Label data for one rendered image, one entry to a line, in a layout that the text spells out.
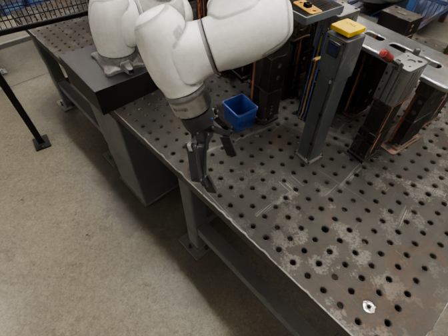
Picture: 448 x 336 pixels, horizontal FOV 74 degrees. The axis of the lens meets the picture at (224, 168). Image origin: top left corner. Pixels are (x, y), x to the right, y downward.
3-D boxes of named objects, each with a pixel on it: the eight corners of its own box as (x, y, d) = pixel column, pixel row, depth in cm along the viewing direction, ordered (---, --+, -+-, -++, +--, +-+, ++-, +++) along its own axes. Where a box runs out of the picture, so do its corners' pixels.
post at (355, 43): (323, 157, 107) (369, 35, 73) (307, 165, 104) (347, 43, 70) (308, 144, 111) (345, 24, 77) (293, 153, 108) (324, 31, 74)
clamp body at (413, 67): (383, 155, 107) (437, 63, 80) (362, 168, 103) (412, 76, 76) (361, 139, 112) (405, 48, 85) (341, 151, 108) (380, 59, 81)
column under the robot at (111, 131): (146, 207, 175) (115, 121, 125) (120, 177, 190) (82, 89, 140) (187, 180, 189) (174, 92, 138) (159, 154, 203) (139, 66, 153)
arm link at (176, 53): (159, 107, 60) (222, 86, 58) (117, 31, 49) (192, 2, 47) (162, 82, 67) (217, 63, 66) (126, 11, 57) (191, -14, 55)
